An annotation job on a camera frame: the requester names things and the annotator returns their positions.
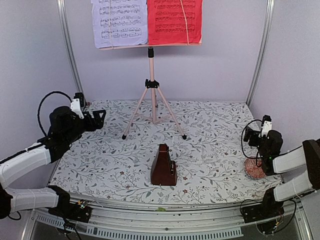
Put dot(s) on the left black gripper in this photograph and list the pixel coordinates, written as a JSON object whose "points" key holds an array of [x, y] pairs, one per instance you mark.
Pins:
{"points": [[99, 123]]}

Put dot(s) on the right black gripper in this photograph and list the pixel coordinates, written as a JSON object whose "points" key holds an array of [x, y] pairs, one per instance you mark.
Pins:
{"points": [[248, 134]]}

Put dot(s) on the pink music stand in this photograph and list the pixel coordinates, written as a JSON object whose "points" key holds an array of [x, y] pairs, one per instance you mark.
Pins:
{"points": [[151, 84]]}

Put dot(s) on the brown wooden metronome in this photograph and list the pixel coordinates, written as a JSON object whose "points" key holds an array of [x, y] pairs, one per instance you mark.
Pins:
{"points": [[163, 170]]}

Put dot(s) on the purple sheet music page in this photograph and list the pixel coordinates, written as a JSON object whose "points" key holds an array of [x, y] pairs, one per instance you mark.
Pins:
{"points": [[119, 23]]}

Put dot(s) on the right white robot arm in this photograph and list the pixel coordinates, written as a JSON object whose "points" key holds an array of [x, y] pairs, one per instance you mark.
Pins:
{"points": [[269, 161]]}

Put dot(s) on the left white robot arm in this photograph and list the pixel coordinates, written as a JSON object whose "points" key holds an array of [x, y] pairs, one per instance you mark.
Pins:
{"points": [[67, 125]]}

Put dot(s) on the red patterned egg shaker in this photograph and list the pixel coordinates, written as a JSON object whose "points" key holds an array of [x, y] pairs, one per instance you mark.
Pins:
{"points": [[253, 168]]}

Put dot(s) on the floral table mat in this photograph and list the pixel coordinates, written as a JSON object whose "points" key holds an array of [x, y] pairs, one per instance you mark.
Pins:
{"points": [[115, 162]]}

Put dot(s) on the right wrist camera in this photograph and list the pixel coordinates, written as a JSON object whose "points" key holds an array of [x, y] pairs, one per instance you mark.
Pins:
{"points": [[266, 126]]}

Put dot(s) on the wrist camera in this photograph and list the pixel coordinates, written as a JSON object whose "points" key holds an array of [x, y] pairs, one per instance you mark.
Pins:
{"points": [[266, 126], [77, 103]]}

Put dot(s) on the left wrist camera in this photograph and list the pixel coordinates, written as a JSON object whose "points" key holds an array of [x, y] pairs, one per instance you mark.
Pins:
{"points": [[77, 103]]}

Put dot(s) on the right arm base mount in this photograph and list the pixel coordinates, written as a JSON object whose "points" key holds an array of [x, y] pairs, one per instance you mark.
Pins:
{"points": [[261, 211]]}

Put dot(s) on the aluminium front rail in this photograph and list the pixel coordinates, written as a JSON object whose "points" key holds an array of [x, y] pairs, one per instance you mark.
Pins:
{"points": [[124, 220]]}

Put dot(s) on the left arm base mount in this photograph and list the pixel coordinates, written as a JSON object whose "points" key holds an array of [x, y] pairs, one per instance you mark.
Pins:
{"points": [[78, 211]]}

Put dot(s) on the right metal frame post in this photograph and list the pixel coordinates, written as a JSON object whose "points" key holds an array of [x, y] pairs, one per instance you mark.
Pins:
{"points": [[270, 4]]}

